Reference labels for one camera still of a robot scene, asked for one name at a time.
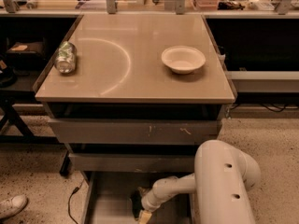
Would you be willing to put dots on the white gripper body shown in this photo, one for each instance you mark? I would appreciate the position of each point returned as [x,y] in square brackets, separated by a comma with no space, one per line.
[147,202]

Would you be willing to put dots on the dark green yellow sponge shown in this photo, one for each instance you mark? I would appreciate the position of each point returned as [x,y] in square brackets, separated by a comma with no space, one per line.
[136,202]

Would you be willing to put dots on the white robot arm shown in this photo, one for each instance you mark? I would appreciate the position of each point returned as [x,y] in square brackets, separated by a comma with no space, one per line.
[222,177]

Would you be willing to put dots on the middle grey drawer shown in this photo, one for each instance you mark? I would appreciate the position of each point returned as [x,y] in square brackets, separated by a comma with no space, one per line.
[132,163]

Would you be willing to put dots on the bottom open grey drawer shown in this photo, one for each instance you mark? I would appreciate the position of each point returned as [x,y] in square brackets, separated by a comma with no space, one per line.
[109,200]

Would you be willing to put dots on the grey drawer cabinet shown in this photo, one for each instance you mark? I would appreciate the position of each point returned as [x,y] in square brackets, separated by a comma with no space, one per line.
[120,75]

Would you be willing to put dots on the top grey drawer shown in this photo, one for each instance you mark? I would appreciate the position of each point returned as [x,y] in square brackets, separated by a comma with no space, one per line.
[134,132]

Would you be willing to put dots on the white sneaker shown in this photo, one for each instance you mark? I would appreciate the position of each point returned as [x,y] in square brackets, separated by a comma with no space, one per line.
[12,206]

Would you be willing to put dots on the white paper bowl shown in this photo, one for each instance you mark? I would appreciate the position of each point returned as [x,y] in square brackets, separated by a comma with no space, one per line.
[183,60]

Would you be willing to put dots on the crushed green soda can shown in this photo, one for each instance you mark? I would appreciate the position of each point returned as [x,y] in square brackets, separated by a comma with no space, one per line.
[66,58]

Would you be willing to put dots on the dark box on shelf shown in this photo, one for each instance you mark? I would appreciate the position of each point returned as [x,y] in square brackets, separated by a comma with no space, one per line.
[27,56]

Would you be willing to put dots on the black table leg frame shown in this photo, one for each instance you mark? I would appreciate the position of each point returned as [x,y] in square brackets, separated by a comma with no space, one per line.
[12,108]

